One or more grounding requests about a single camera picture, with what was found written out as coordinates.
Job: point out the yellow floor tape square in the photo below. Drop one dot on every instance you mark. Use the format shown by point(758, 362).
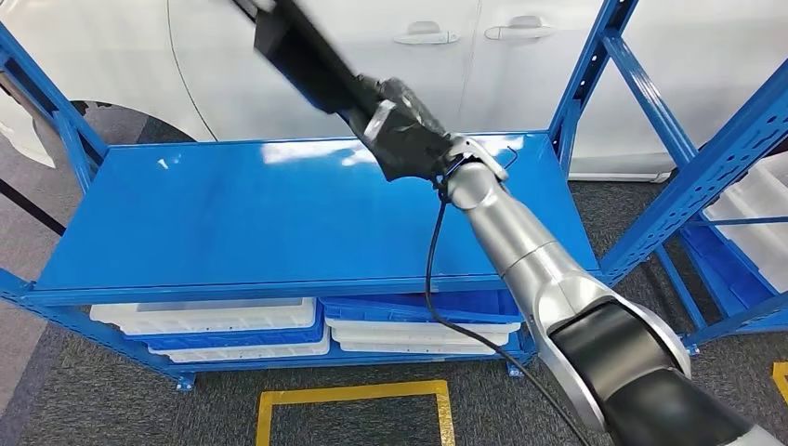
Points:
point(351, 391)
point(780, 369)

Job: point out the blue metal shelf rack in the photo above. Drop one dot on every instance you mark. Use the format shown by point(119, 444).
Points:
point(720, 271)
point(215, 215)

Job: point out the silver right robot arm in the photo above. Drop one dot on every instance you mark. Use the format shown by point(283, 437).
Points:
point(529, 246)

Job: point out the white car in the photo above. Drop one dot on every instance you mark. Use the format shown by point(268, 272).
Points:
point(505, 80)

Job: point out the black plastic plate frame part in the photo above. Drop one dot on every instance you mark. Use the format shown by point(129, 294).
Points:
point(289, 37)

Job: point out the black floor strip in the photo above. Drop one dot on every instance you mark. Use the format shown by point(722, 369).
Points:
point(31, 205)

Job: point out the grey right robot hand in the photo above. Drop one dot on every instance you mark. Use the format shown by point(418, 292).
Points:
point(406, 135)

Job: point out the blue plastic tray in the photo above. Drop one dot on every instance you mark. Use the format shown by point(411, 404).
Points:
point(382, 305)
point(246, 338)

